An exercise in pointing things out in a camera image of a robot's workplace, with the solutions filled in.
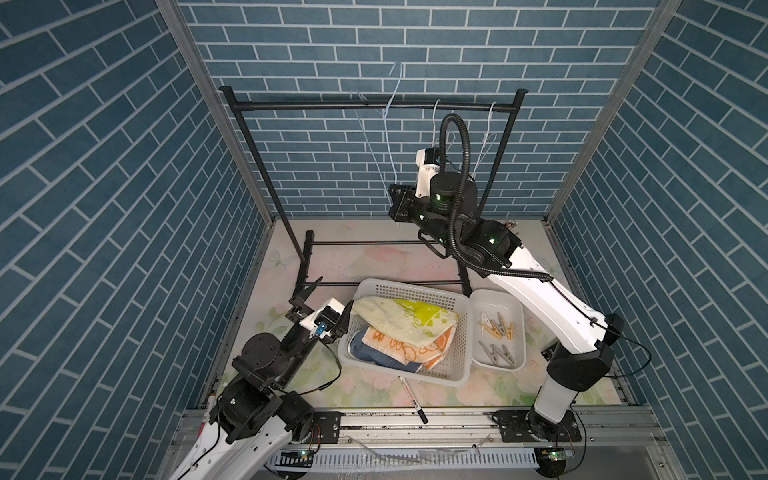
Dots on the black tipped marker pen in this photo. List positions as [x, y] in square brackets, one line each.
[414, 401]

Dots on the black metal clothes rack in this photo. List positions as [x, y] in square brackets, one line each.
[367, 104]

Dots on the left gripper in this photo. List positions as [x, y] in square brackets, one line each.
[342, 327]

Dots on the white perforated plastic basket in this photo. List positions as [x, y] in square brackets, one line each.
[454, 369]

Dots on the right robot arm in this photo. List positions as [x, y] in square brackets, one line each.
[584, 353]

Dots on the white wire hanger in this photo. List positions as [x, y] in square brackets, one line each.
[435, 131]
[484, 149]

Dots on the wooden clothespin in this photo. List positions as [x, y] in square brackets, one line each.
[507, 328]
[489, 329]

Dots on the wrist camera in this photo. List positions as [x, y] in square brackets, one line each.
[428, 163]
[323, 322]

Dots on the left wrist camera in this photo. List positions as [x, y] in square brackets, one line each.
[323, 322]

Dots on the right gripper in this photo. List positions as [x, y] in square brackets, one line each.
[402, 210]

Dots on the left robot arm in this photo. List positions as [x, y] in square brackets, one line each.
[256, 415]

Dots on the white rectangular tray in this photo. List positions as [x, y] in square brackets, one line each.
[491, 302]

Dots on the yellow green patterned towel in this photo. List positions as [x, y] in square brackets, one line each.
[412, 322]

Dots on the light blue wire hanger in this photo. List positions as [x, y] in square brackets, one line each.
[384, 161]

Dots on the red marker pen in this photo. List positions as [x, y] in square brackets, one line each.
[211, 401]

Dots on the white clothespin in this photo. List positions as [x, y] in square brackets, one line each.
[485, 319]
[508, 356]
[497, 355]
[490, 353]

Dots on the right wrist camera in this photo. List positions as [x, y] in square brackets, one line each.
[428, 163]

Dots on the orange patterned towel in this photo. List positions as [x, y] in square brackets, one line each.
[428, 356]

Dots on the blue patterned towel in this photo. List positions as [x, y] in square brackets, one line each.
[363, 352]

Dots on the black rectangular device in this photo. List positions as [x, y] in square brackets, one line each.
[548, 352]

